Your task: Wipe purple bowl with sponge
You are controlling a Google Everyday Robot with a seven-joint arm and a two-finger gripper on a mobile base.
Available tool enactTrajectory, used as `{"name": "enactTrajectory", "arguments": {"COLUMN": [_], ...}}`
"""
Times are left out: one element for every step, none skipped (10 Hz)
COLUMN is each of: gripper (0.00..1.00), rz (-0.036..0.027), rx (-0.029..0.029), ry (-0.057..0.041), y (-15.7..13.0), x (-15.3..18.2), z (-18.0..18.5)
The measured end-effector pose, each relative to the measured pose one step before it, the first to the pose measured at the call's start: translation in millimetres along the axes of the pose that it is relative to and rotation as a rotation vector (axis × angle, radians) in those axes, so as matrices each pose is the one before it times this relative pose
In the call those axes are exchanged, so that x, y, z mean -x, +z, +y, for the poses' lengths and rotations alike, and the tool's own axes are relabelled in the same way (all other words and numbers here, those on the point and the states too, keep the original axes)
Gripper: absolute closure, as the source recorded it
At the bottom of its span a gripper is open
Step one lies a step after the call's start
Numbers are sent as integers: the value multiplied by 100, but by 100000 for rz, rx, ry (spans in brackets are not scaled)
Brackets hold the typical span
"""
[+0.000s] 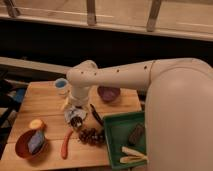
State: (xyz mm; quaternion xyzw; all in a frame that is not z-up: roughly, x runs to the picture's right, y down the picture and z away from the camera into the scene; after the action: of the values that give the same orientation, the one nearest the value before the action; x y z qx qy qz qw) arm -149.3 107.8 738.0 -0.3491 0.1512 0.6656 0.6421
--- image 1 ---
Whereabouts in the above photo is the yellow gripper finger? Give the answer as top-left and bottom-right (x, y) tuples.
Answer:
(61, 98), (69, 111)

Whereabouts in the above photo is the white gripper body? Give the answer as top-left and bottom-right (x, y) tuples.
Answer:
(68, 87), (90, 107)

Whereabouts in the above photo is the purple bowl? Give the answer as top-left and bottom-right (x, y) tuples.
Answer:
(97, 86), (120, 102)

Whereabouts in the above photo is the red bowl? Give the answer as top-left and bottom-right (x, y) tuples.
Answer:
(15, 130), (46, 160)

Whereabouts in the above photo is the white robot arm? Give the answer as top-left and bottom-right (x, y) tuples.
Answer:
(66, 58), (213, 171)

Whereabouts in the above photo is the blue and white cup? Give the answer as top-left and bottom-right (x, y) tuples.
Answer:
(54, 78), (69, 97)

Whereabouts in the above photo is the yellow orange fruit toy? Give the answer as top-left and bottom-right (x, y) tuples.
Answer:
(29, 119), (45, 130)

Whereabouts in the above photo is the dark grape bunch toy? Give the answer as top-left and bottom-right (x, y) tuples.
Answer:
(79, 128), (105, 146)

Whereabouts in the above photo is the orange carrot toy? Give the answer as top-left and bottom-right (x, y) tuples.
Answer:
(61, 129), (73, 160)

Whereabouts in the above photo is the green plastic tray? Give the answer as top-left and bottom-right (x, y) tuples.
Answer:
(103, 111), (146, 170)

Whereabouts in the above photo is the wooden table railing bar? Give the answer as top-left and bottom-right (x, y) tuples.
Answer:
(0, 57), (69, 74)

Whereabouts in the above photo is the brown block in tray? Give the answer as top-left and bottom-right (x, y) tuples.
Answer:
(128, 123), (145, 145)

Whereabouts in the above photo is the yellow corn cob toy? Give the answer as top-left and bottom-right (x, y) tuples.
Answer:
(120, 146), (147, 164)

